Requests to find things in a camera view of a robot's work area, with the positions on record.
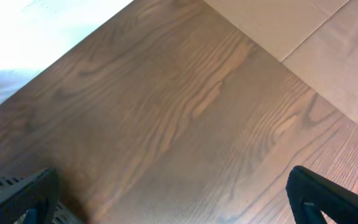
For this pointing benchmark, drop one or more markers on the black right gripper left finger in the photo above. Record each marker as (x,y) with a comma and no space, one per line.
(20,196)

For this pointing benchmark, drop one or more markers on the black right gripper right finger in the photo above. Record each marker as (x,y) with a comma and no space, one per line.
(311,196)

